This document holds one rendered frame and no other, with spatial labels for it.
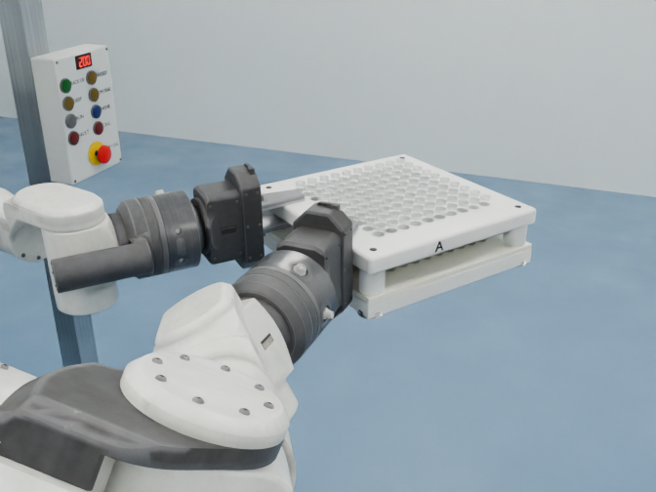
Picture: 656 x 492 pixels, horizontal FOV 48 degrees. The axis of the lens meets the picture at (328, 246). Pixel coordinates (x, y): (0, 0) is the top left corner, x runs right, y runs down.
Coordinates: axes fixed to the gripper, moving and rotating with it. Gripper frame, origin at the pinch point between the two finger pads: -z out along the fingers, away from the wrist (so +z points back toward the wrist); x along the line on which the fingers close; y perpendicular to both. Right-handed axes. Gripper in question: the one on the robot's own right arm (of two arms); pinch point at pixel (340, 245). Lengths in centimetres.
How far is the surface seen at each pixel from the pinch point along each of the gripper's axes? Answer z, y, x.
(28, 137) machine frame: -45, -89, 11
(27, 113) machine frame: -45, -89, 6
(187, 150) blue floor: -294, -227, 107
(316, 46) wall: -319, -150, 44
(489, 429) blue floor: -108, 0, 107
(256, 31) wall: -317, -188, 38
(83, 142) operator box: -50, -80, 13
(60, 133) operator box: -45, -81, 9
